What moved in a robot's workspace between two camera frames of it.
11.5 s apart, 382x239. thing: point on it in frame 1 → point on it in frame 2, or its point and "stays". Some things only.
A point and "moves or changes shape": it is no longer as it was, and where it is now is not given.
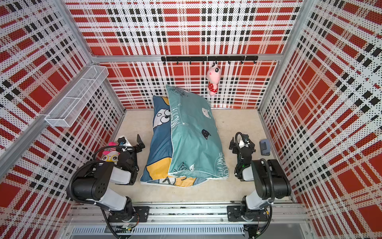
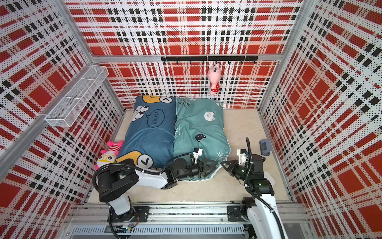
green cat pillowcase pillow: (197, 149) moves or changes shape
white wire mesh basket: (67, 110) stays
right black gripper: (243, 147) → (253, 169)
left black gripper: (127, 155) → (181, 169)
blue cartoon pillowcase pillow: (157, 169) moves or changes shape
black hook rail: (226, 59) stays
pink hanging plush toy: (213, 75) stays
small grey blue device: (265, 147) stays
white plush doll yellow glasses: (112, 155) stays
